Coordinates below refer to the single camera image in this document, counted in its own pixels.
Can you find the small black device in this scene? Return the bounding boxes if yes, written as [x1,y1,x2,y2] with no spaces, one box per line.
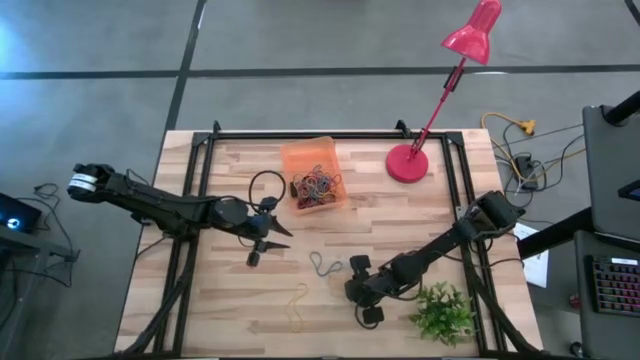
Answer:
[617,178,640,204]

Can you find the black stand pole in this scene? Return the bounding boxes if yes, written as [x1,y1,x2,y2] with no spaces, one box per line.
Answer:
[602,89,640,126]

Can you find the grey equipment cart top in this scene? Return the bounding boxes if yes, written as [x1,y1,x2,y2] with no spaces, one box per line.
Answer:
[582,103,640,242]

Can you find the orange translucent plastic bin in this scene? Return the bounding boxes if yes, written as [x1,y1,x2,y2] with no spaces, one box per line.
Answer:
[279,135,350,217]

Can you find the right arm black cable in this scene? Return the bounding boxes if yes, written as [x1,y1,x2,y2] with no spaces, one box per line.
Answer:
[353,279,426,331]

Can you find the black box with blue light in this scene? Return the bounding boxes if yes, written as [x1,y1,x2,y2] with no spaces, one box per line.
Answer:
[0,192,43,234]

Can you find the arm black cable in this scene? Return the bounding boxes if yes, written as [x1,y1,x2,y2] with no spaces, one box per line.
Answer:
[353,279,426,331]
[248,170,288,215]

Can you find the backlit computer keyboard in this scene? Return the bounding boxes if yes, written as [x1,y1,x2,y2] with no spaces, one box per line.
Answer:
[589,255,640,317]

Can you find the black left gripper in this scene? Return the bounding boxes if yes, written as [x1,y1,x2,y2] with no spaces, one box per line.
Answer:
[238,195,294,268]

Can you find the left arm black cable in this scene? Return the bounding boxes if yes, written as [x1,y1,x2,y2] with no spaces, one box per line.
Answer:
[248,170,288,215]

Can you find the green artificial fern plant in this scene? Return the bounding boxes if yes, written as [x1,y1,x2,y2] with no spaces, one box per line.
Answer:
[409,280,478,349]

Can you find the black stand beam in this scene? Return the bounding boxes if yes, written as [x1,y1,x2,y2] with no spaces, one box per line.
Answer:
[516,206,596,260]

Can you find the black power strip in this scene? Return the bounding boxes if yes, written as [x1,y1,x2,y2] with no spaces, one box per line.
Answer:
[514,153,541,192]

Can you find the black aluminium table frame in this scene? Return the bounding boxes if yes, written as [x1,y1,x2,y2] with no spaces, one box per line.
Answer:
[113,118,551,360]

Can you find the white paper sheet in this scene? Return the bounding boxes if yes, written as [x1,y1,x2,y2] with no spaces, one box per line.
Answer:
[511,222,551,290]

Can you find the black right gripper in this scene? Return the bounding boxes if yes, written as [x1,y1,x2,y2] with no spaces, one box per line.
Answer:
[344,254,399,325]

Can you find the yellow extension cord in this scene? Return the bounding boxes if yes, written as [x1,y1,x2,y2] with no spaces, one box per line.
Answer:
[480,112,539,189]

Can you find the dark grey desk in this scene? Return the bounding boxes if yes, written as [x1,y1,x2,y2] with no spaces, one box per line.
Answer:
[573,229,640,360]

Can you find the yellow rubber band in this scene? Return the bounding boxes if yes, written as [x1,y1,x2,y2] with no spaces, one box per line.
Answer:
[285,282,310,334]

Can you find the pink desk lamp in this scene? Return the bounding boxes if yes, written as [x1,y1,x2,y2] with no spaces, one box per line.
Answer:
[384,0,504,185]

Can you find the black floor cable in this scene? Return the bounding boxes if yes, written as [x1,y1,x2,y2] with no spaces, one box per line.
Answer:
[9,182,81,289]

